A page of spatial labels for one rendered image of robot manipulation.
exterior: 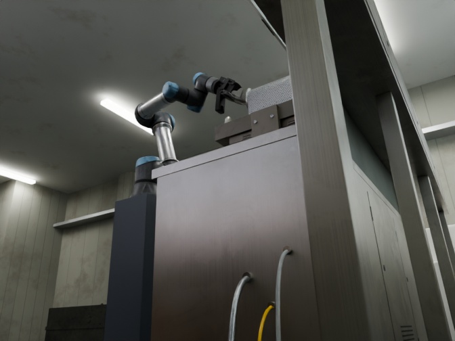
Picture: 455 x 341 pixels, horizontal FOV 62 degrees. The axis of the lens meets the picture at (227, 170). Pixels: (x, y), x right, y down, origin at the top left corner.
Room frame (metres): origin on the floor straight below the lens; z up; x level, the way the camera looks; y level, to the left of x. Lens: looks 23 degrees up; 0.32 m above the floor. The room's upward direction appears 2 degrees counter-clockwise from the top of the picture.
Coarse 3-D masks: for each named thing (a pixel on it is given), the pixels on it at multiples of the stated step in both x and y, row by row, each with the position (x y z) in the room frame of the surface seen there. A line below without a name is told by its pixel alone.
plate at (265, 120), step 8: (256, 112) 1.14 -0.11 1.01; (264, 112) 1.12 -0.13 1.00; (272, 112) 1.11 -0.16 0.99; (256, 120) 1.13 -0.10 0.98; (264, 120) 1.12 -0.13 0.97; (272, 120) 1.11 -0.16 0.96; (256, 128) 1.14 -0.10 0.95; (264, 128) 1.12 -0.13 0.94; (272, 128) 1.11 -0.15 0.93; (280, 128) 1.11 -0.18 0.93; (256, 136) 1.14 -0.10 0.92
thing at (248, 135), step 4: (292, 116) 1.10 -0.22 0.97; (280, 120) 1.12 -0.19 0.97; (284, 120) 1.12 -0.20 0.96; (288, 120) 1.11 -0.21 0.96; (292, 120) 1.10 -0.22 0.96; (284, 124) 1.12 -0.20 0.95; (288, 124) 1.11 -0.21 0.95; (248, 132) 1.19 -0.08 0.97; (236, 136) 1.22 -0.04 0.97; (240, 136) 1.21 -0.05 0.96; (244, 136) 1.20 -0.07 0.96; (248, 136) 1.19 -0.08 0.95; (232, 140) 1.23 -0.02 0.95; (236, 140) 1.22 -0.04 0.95; (240, 140) 1.21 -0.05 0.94
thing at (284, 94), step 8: (288, 88) 1.30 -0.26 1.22; (264, 96) 1.36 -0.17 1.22; (272, 96) 1.34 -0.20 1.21; (280, 96) 1.32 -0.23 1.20; (288, 96) 1.30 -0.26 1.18; (248, 104) 1.40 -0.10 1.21; (256, 104) 1.38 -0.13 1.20; (264, 104) 1.36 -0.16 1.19; (272, 104) 1.34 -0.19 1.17; (248, 112) 1.40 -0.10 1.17
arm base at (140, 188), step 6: (138, 180) 1.68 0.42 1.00; (144, 180) 1.67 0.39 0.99; (150, 180) 1.68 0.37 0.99; (138, 186) 1.67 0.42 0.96; (144, 186) 1.67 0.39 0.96; (150, 186) 1.67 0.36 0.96; (156, 186) 1.70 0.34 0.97; (132, 192) 1.69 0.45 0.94; (138, 192) 1.66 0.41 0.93; (144, 192) 1.66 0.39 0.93; (150, 192) 1.67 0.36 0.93
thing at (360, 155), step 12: (348, 120) 1.35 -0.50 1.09; (348, 132) 1.32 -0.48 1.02; (360, 132) 1.53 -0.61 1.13; (360, 144) 1.48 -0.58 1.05; (360, 156) 1.44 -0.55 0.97; (372, 156) 1.68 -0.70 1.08; (360, 168) 1.41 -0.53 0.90; (372, 168) 1.63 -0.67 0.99; (384, 168) 1.92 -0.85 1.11; (372, 180) 1.58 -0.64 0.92; (384, 180) 1.85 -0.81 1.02; (384, 192) 1.78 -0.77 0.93; (396, 204) 2.06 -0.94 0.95
